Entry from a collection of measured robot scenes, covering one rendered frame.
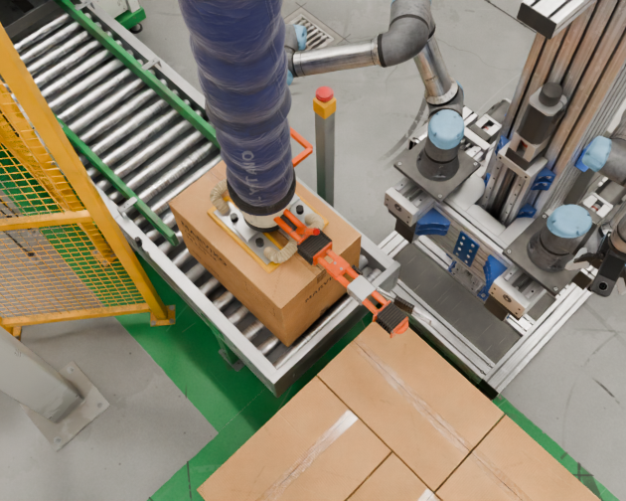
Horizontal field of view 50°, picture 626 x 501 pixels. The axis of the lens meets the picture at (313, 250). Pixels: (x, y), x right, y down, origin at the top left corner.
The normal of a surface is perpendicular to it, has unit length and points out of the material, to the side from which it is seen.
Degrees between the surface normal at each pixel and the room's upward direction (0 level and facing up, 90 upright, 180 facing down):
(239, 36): 82
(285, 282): 0
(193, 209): 0
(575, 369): 0
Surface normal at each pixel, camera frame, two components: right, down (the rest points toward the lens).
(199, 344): -0.02, -0.45
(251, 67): 0.32, 0.64
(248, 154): 0.05, 0.78
